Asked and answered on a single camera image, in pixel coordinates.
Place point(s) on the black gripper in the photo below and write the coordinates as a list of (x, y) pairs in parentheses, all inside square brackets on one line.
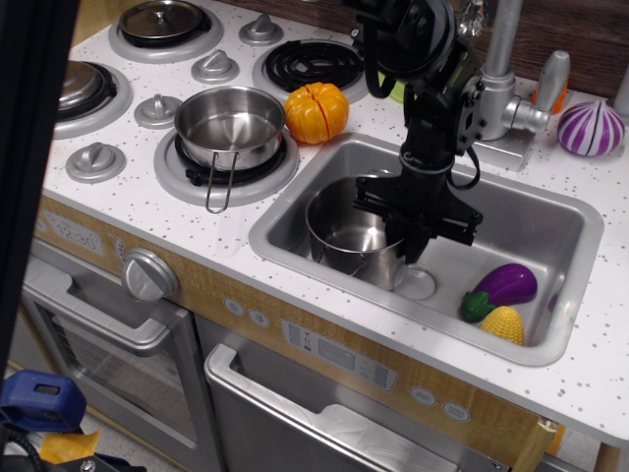
[(418, 205)]

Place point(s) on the tall steel pot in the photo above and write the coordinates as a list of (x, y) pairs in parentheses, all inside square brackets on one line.
[(351, 240)]

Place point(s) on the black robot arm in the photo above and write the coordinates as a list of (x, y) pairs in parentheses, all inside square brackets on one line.
[(416, 44)]

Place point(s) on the grey toy sink basin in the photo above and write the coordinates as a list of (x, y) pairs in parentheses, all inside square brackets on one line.
[(554, 236)]

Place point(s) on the steel pot lid rear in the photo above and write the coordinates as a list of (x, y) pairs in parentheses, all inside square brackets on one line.
[(160, 20)]

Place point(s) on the steel pot lid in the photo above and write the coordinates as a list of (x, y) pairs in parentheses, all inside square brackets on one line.
[(160, 20), (82, 83)]

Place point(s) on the steel pot lid left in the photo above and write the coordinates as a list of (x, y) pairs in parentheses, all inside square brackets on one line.
[(82, 83)]

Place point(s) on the purple toy eggplant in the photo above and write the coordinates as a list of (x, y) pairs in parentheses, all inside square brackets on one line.
[(506, 285)]

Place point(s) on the silver toy faucet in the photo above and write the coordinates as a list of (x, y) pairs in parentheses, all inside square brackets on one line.
[(512, 121)]

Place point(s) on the yellow toy corn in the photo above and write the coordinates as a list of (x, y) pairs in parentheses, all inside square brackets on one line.
[(506, 323)]

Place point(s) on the green plastic plate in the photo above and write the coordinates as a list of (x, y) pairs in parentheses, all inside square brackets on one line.
[(397, 93)]

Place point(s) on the orange toy pumpkin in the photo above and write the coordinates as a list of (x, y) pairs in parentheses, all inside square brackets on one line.
[(316, 113)]

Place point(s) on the black coil burner rear right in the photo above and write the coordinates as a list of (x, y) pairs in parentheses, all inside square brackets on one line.
[(298, 63)]

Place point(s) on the purple striped toy onion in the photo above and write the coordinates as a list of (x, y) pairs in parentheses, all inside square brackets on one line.
[(591, 129)]

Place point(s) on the silver dishwasher door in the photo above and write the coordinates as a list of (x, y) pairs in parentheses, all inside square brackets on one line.
[(274, 414)]

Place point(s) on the silver stove knob rear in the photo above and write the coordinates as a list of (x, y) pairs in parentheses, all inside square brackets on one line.
[(261, 32)]

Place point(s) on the silver stove knob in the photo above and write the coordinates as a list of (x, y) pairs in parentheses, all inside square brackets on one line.
[(215, 69), (95, 163), (261, 32), (157, 112)]

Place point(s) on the large silver oven dial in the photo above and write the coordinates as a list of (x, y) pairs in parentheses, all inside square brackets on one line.
[(148, 278)]

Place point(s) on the silver stove knob left centre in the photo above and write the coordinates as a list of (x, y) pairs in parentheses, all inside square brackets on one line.
[(157, 112)]

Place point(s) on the silver oven door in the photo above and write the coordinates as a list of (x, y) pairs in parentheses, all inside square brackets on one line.
[(138, 364)]

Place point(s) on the silver stove knob front left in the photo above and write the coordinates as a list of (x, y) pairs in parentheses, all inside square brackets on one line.
[(95, 163)]

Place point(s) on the blue clamp tool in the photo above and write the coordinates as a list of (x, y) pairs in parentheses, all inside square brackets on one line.
[(40, 402)]

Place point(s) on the yellow cloth scrap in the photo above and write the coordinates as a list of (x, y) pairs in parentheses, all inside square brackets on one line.
[(58, 448)]

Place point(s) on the orange toy behind faucet handle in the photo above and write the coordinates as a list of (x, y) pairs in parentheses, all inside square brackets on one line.
[(558, 105)]

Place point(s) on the steel saucepan with wire handle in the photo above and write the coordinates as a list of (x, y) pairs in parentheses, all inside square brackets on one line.
[(230, 129)]

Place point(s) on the silver faucet lever handle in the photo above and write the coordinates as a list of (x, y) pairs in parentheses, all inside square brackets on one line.
[(553, 78)]

